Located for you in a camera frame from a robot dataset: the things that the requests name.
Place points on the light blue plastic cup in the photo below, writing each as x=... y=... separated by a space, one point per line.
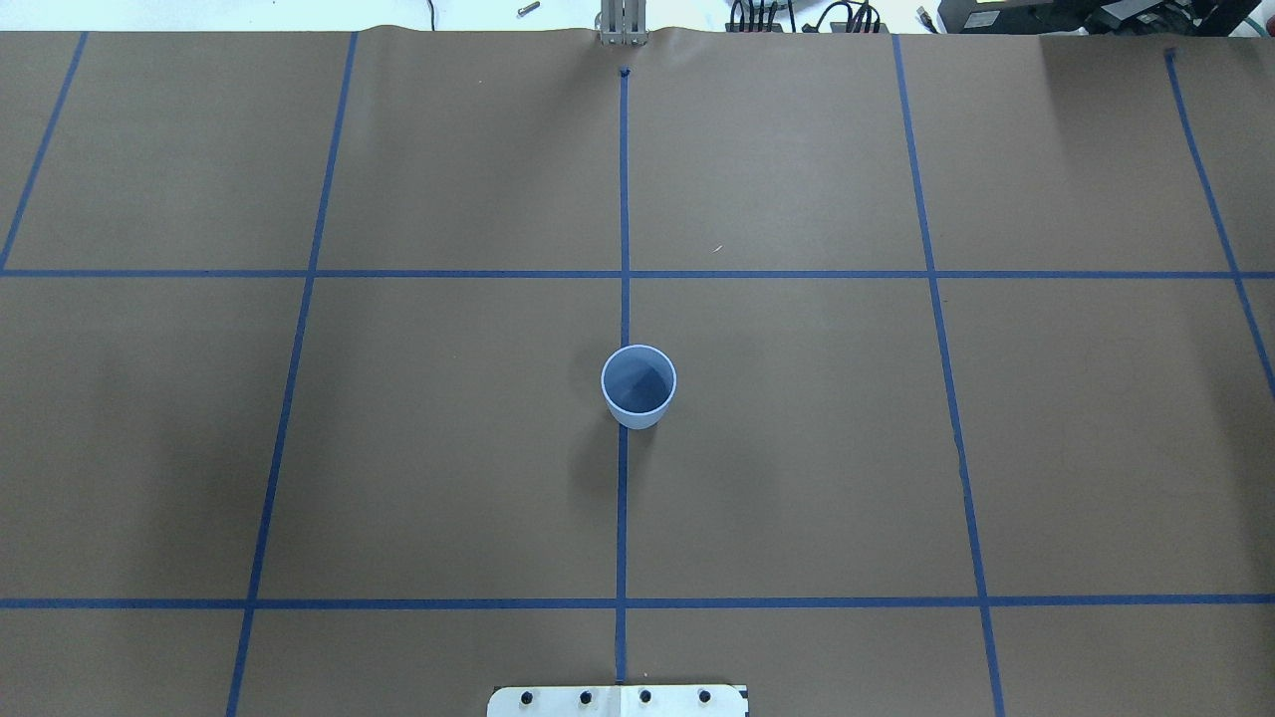
x=638 y=383

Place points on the orange black usb hub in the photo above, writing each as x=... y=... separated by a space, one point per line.
x=760 y=17
x=862 y=18

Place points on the black laptop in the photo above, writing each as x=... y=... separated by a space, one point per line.
x=1125 y=18

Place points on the aluminium frame post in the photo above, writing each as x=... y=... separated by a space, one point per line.
x=622 y=23

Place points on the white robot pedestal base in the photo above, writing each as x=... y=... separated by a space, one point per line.
x=620 y=700

